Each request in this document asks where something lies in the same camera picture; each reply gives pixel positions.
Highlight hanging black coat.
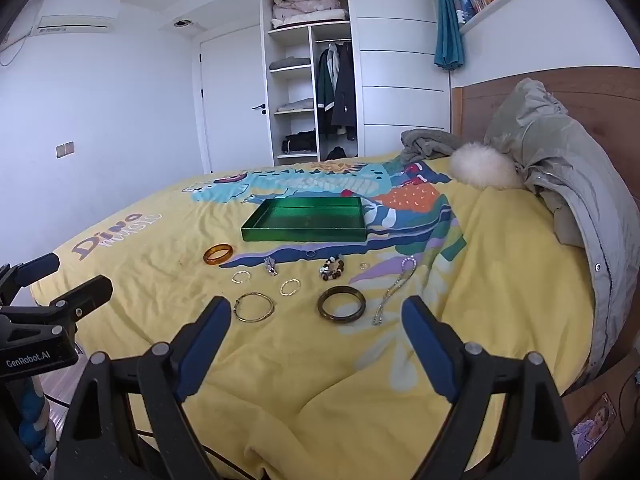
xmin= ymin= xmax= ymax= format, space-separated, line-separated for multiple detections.
xmin=330 ymin=42 xmax=358 ymax=141

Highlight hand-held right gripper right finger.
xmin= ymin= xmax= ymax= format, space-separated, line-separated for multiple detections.
xmin=401 ymin=295 xmax=582 ymax=480

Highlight wooden nightstand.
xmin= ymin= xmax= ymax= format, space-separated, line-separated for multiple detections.
xmin=565 ymin=355 xmax=640 ymax=471

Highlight teal curtain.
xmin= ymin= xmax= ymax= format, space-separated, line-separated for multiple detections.
xmin=433 ymin=0 xmax=467 ymax=70

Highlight amber bangle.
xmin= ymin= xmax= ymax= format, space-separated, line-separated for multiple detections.
xmin=203 ymin=243 xmax=235 ymax=266

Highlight silver chain bracelet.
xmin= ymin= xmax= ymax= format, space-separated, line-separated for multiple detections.
xmin=373 ymin=256 xmax=417 ymax=326

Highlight white door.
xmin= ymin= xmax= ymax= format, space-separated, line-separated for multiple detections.
xmin=200 ymin=35 xmax=273 ymax=173

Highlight photo card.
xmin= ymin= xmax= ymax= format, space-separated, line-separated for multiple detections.
xmin=571 ymin=394 xmax=617 ymax=463

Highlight hanging green coat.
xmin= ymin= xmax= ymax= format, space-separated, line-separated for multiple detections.
xmin=315 ymin=45 xmax=341 ymax=138

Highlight wooden headboard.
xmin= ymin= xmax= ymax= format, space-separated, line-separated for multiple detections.
xmin=451 ymin=66 xmax=640 ymax=241

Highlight dark green bangle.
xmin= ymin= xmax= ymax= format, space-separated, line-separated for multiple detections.
xmin=317 ymin=285 xmax=366 ymax=321

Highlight folded black clothes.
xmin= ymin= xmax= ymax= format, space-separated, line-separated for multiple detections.
xmin=281 ymin=131 xmax=318 ymax=155

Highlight white air conditioner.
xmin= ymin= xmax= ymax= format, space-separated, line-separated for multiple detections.
xmin=29 ymin=0 xmax=122 ymax=37

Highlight yellow printed blanket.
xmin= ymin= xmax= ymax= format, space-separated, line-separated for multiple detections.
xmin=29 ymin=152 xmax=623 ymax=480

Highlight grey knitted sweater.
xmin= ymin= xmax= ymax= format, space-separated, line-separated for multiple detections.
xmin=400 ymin=129 xmax=468 ymax=165

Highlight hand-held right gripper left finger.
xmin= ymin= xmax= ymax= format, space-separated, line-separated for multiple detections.
xmin=52 ymin=296 xmax=233 ymax=480

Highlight folded pink bedding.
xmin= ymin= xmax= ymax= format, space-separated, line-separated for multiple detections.
xmin=271 ymin=0 xmax=348 ymax=28

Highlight brown bead bracelet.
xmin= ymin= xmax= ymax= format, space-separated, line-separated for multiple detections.
xmin=318 ymin=256 xmax=346 ymax=280

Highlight green tray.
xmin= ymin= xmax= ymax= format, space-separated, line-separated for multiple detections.
xmin=241 ymin=197 xmax=367 ymax=243

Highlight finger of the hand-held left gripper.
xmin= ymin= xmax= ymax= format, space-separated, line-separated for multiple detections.
xmin=0 ymin=253 xmax=61 ymax=307
xmin=30 ymin=275 xmax=114 ymax=335

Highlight grey-green jacket with fur trim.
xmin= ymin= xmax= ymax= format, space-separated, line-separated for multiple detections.
xmin=448 ymin=78 xmax=640 ymax=381

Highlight folded grey clothes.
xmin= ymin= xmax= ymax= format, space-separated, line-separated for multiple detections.
xmin=269 ymin=56 xmax=312 ymax=72

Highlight white wardrobe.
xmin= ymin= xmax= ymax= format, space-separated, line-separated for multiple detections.
xmin=260 ymin=0 xmax=453 ymax=167

